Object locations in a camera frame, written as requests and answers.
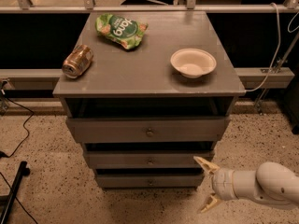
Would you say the grey drawer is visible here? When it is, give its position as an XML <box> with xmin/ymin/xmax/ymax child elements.
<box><xmin>83</xmin><ymin>150</ymin><xmax>214</xmax><ymax>169</ymax></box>
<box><xmin>95</xmin><ymin>175</ymin><xmax>203</xmax><ymax>189</ymax></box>
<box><xmin>66</xmin><ymin>117</ymin><xmax>230</xmax><ymax>143</ymax></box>

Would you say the green snack bag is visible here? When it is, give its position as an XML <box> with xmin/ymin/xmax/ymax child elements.
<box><xmin>95</xmin><ymin>13</ymin><xmax>149</xmax><ymax>50</ymax></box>

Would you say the black floor cable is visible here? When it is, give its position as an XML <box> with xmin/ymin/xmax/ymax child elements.
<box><xmin>0</xmin><ymin>91</ymin><xmax>36</xmax><ymax>159</ymax></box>

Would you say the grey wooden drawer cabinet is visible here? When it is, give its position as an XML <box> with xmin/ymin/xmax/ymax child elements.
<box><xmin>53</xmin><ymin>11</ymin><xmax>245</xmax><ymax>177</ymax></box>

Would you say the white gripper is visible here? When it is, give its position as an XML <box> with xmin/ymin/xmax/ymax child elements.
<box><xmin>193</xmin><ymin>156</ymin><xmax>237</xmax><ymax>214</ymax></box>

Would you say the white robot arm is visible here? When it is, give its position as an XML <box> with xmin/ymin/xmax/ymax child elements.
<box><xmin>193</xmin><ymin>156</ymin><xmax>299</xmax><ymax>213</ymax></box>

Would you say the metal railing frame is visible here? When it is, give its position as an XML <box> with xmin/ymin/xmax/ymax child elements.
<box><xmin>0</xmin><ymin>0</ymin><xmax>299</xmax><ymax>15</ymax></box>

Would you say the black stand leg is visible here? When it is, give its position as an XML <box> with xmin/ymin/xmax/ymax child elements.
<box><xmin>0</xmin><ymin>161</ymin><xmax>30</xmax><ymax>224</ymax></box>

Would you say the grey middle drawer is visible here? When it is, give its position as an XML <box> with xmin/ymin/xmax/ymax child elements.
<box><xmin>83</xmin><ymin>150</ymin><xmax>214</xmax><ymax>169</ymax></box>

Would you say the gold drink can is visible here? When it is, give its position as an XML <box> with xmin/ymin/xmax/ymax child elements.
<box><xmin>62</xmin><ymin>45</ymin><xmax>93</xmax><ymax>78</ymax></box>

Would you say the white paper bowl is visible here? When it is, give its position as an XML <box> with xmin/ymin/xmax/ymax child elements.
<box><xmin>170</xmin><ymin>49</ymin><xmax>217</xmax><ymax>78</ymax></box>

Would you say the grey bottom drawer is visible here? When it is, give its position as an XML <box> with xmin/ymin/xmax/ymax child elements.
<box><xmin>95</xmin><ymin>175</ymin><xmax>203</xmax><ymax>189</ymax></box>

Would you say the white cable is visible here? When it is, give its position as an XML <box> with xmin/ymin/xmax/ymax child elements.
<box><xmin>245</xmin><ymin>2</ymin><xmax>282</xmax><ymax>93</ymax></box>

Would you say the grey top drawer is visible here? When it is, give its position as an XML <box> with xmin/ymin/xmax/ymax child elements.
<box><xmin>66</xmin><ymin>117</ymin><xmax>230</xmax><ymax>143</ymax></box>

